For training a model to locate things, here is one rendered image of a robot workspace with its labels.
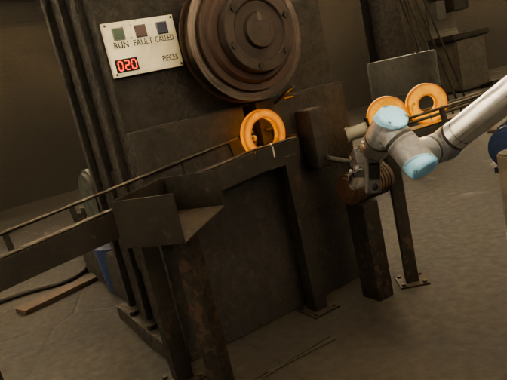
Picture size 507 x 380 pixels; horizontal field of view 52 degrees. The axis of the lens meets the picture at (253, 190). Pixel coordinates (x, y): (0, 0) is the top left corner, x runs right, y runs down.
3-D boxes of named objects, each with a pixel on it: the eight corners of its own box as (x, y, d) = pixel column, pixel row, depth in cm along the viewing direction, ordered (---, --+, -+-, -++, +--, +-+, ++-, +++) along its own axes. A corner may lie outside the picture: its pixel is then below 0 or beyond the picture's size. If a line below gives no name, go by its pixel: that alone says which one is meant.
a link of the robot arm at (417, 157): (450, 155, 147) (421, 124, 152) (426, 163, 140) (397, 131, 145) (430, 176, 154) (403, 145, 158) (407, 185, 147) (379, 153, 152)
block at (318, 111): (303, 168, 216) (292, 111, 211) (318, 163, 220) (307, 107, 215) (320, 169, 207) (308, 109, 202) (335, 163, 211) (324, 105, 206)
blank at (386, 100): (361, 102, 207) (363, 103, 204) (400, 90, 205) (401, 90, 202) (372, 140, 210) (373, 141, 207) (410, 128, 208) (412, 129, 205)
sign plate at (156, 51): (113, 78, 178) (99, 25, 174) (181, 65, 191) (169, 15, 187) (115, 78, 176) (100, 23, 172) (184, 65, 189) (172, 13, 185)
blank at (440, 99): (400, 90, 205) (402, 90, 202) (439, 78, 203) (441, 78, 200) (410, 128, 208) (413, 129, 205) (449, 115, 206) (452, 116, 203)
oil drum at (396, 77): (368, 163, 477) (351, 65, 459) (412, 148, 506) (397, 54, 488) (419, 165, 427) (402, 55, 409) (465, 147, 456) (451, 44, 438)
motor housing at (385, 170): (354, 298, 217) (330, 174, 206) (391, 278, 227) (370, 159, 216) (377, 306, 205) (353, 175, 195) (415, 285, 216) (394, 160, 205)
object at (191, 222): (174, 429, 157) (109, 201, 143) (213, 378, 180) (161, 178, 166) (235, 435, 149) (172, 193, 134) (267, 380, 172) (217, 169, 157)
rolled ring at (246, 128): (280, 104, 199) (275, 105, 201) (239, 114, 190) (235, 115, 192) (290, 151, 202) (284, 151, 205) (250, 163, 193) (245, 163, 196)
